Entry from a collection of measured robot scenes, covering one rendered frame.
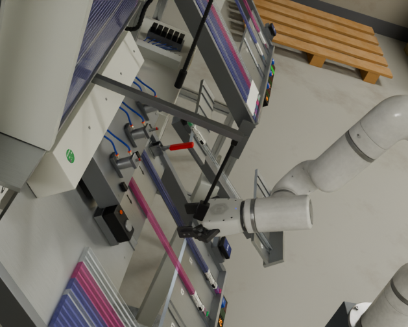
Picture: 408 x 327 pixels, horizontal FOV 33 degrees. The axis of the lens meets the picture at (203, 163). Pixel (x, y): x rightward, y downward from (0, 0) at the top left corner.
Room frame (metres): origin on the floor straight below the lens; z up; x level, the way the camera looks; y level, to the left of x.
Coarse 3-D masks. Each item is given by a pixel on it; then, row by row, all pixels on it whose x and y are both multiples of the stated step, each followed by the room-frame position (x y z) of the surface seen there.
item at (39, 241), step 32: (160, 160) 1.36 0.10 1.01; (32, 192) 0.86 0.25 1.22; (64, 192) 0.94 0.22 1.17; (128, 192) 1.15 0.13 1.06; (0, 224) 0.75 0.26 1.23; (32, 224) 0.81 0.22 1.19; (64, 224) 0.89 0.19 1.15; (96, 224) 0.98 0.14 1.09; (0, 256) 0.71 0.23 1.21; (32, 256) 0.77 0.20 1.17; (64, 256) 0.84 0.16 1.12; (96, 256) 0.93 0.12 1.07; (128, 256) 1.02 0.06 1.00; (32, 288) 0.73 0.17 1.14; (64, 288) 0.80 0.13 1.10
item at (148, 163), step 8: (144, 152) 1.28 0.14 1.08; (144, 160) 1.27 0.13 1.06; (152, 168) 1.28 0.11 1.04; (152, 176) 1.28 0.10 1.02; (160, 184) 1.28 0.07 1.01; (160, 192) 1.28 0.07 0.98; (168, 200) 1.28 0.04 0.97; (176, 216) 1.28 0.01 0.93; (184, 224) 1.30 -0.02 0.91; (192, 240) 1.30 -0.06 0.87; (192, 248) 1.29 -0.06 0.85; (200, 256) 1.30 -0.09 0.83; (200, 264) 1.29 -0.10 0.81
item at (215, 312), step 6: (222, 276) 1.36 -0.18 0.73; (222, 282) 1.34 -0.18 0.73; (222, 288) 1.32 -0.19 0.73; (216, 294) 1.30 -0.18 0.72; (222, 294) 1.30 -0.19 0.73; (216, 300) 1.27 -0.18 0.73; (216, 306) 1.25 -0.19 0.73; (210, 312) 1.23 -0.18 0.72; (216, 312) 1.23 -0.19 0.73; (216, 318) 1.21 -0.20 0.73; (210, 324) 1.19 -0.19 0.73; (216, 324) 1.19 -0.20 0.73
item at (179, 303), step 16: (192, 224) 1.36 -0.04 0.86; (192, 256) 1.28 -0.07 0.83; (208, 256) 1.37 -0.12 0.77; (176, 272) 1.18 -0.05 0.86; (192, 272) 1.24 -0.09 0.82; (176, 288) 1.14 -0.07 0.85; (208, 288) 1.28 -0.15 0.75; (176, 304) 1.10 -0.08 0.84; (192, 304) 1.17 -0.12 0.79; (208, 304) 1.24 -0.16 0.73; (160, 320) 1.03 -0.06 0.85; (176, 320) 1.07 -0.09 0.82; (192, 320) 1.13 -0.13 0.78; (208, 320) 1.20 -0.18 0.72
